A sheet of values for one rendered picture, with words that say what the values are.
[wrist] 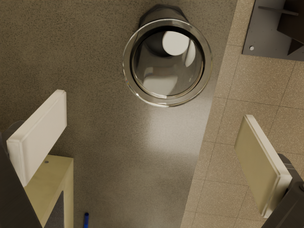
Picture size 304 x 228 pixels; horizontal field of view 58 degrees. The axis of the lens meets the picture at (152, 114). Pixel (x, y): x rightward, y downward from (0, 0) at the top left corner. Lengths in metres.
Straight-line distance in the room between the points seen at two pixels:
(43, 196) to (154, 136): 0.27
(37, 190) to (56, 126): 0.44
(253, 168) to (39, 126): 0.13
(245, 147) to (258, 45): 1.40
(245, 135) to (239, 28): 1.37
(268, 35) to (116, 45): 1.12
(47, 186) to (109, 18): 0.37
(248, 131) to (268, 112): 1.56
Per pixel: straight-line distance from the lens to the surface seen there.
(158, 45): 0.54
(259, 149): 0.18
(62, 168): 0.68
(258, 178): 0.18
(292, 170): 0.18
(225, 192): 2.05
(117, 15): 0.56
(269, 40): 1.59
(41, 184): 0.64
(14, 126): 0.18
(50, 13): 0.59
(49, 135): 0.19
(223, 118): 1.71
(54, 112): 0.19
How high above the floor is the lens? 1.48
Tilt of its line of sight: 63 degrees down
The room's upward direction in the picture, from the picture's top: 173 degrees counter-clockwise
